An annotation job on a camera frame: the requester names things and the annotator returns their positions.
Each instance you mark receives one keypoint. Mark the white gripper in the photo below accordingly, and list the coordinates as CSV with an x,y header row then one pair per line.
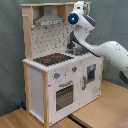
x,y
80,7

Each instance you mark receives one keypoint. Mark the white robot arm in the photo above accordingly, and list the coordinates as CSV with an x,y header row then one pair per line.
x,y
115,53

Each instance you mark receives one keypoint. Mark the wooden toy kitchen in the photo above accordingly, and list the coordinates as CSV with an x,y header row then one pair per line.
x,y
42,41

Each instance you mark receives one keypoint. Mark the black toy faucet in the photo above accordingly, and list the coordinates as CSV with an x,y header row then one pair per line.
x,y
73,41

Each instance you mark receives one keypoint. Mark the grey range hood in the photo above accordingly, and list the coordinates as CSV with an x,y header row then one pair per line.
x,y
48,18

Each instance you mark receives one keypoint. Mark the metal toy sink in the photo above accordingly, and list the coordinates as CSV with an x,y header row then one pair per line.
x,y
77,51

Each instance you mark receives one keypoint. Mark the black toy stovetop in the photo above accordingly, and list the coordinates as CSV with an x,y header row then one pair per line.
x,y
52,59

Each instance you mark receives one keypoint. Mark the white cabinet door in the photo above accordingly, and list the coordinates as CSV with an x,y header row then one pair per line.
x,y
90,79

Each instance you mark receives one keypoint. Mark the white oven door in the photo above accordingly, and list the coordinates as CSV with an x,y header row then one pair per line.
x,y
63,98

